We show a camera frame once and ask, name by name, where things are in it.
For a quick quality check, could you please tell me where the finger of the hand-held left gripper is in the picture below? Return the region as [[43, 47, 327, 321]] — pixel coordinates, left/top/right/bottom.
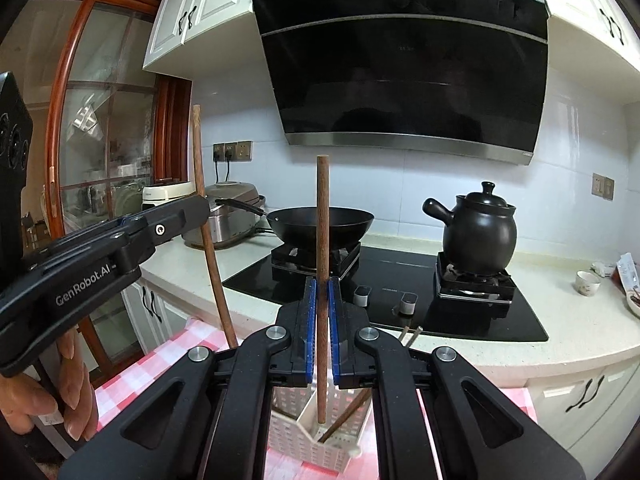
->
[[116, 194, 211, 273]]

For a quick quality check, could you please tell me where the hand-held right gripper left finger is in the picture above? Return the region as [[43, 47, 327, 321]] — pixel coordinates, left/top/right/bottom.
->
[[59, 276, 318, 480]]

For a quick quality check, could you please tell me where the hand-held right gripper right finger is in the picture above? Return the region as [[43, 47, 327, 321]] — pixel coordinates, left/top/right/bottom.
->
[[327, 276, 586, 480]]

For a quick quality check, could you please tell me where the white perforated utensil basket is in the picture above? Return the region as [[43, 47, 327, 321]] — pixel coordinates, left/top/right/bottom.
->
[[267, 382, 373, 471]]

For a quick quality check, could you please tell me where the person's left hand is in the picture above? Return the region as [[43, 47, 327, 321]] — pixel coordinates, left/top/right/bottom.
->
[[0, 332, 99, 442]]

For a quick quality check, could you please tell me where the white kitchen appliance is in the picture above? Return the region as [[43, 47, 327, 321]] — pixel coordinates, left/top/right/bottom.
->
[[141, 182, 198, 213]]

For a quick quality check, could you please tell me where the silver electric cooker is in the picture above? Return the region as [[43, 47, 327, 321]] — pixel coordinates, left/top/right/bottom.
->
[[185, 182, 266, 250]]

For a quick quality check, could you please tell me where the black glass gas cooktop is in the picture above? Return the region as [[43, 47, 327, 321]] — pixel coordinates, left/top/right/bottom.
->
[[222, 242, 550, 343]]

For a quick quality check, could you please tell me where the white lower cabinet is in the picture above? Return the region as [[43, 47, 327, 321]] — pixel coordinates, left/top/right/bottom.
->
[[525, 360, 640, 480], [121, 280, 191, 356]]

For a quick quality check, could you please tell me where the white cabinet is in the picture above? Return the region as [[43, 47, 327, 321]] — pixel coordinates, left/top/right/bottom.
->
[[530, 0, 640, 106], [121, 280, 191, 356], [142, 0, 281, 81], [525, 360, 640, 480]]

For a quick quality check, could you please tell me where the black wok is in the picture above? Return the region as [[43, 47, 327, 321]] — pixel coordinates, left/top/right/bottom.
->
[[215, 199, 375, 247]]

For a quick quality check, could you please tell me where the wooden framed glass door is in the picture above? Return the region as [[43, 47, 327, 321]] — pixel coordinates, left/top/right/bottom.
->
[[45, 0, 193, 376]]

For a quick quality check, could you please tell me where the red white checkered tablecloth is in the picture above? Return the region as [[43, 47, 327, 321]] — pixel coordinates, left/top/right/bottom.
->
[[92, 317, 538, 480]]

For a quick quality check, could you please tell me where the black clay pot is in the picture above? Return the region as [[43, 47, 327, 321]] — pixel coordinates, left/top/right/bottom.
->
[[422, 181, 517, 276]]

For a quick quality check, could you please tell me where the white upper cabinet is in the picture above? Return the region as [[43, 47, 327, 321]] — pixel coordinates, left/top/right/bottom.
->
[[142, 0, 281, 81], [530, 0, 640, 106]]

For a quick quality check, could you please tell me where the small white cup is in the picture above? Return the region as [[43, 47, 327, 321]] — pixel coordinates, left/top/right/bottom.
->
[[575, 271, 601, 297]]

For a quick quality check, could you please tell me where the black range hood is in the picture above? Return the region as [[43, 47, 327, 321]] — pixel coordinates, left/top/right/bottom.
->
[[250, 0, 551, 166]]

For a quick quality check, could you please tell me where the printed snack packet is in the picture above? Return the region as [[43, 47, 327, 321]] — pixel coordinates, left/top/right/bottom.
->
[[617, 252, 640, 292]]

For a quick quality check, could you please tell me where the gold wall outlet panel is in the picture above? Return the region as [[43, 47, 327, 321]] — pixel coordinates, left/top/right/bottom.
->
[[212, 141, 253, 163]]

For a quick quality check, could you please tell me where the gold wall switch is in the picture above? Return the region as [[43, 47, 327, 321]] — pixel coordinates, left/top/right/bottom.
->
[[592, 173, 616, 201]]

